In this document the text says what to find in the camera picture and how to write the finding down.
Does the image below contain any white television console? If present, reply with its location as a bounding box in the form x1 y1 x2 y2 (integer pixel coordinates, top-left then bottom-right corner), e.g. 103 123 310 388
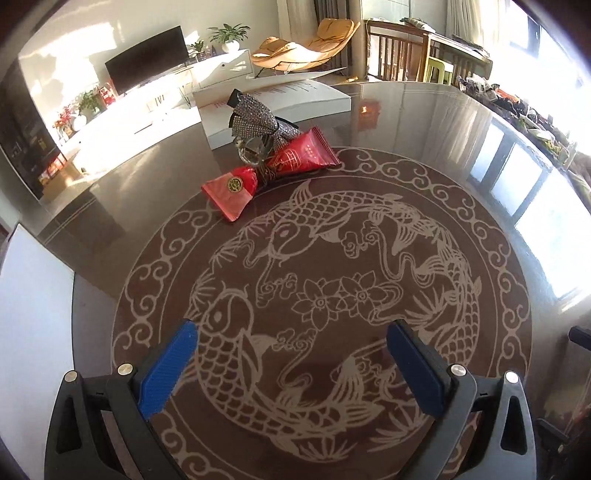
60 46 254 153

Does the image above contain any rhinestone hair clip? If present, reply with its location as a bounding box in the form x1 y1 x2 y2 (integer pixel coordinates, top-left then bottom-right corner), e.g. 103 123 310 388
228 89 308 160

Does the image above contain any large potted green plant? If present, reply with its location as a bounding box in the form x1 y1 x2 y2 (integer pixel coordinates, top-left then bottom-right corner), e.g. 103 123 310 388
208 23 250 54

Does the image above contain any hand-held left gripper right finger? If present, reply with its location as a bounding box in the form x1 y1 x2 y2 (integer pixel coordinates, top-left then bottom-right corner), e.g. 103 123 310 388
385 318 539 480

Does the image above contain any red snack packet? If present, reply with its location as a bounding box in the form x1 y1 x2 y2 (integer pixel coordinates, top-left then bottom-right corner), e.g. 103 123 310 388
265 128 341 178

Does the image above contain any white window curtain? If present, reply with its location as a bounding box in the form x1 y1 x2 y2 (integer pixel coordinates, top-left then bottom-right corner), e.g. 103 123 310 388
445 0 497 56

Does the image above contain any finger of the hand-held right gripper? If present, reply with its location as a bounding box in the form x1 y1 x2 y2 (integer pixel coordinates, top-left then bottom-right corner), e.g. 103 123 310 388
568 325 591 356

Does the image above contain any green plastic stool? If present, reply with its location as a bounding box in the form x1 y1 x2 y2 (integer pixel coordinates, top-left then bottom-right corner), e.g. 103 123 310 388
425 58 455 86

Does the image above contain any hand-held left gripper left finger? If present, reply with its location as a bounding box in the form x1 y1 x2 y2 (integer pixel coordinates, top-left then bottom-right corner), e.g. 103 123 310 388
45 318 199 480

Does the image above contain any wooden slatted chair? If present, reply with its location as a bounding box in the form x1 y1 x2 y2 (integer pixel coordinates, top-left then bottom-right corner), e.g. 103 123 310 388
365 19 432 83

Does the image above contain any pile of cluttered small items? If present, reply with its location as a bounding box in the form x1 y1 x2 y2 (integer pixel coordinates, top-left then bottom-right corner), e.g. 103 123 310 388
457 76 591 185

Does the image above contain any white board panel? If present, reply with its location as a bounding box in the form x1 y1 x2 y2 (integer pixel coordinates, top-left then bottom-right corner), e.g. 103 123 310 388
0 223 77 402

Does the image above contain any beige curtain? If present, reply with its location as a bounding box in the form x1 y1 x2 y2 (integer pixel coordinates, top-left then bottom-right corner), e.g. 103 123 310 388
286 0 319 40

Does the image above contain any clear round ornament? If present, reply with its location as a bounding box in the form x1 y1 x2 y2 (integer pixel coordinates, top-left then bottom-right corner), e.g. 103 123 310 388
235 137 274 166

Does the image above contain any orange lounge chair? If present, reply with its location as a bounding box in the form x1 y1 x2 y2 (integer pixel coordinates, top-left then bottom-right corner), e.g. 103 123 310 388
250 17 362 75

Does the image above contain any white flat box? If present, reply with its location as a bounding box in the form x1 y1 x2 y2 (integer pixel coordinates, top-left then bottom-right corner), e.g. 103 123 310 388
193 76 352 151

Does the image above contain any black television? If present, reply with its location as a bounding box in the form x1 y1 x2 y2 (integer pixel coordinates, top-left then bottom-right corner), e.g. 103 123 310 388
105 25 190 95

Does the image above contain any cardboard box with orange packs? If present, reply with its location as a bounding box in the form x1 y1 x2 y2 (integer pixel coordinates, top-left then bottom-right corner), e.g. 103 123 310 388
37 157 81 190

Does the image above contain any dark display cabinet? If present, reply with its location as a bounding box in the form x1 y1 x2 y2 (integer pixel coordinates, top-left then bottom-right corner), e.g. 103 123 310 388
0 60 63 201

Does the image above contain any bushy potted plant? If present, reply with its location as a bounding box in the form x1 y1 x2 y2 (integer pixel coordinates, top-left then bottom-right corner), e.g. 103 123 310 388
76 90 102 116

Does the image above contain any red packet with gold seal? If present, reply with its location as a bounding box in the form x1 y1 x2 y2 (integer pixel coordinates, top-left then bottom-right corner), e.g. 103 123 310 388
201 166 259 223

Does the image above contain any grey curtain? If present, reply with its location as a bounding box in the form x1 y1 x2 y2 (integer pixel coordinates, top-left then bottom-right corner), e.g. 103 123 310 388
314 0 354 28

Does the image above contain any red flower bouquet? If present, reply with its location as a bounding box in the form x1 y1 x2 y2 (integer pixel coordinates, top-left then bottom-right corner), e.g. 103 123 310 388
53 106 77 137

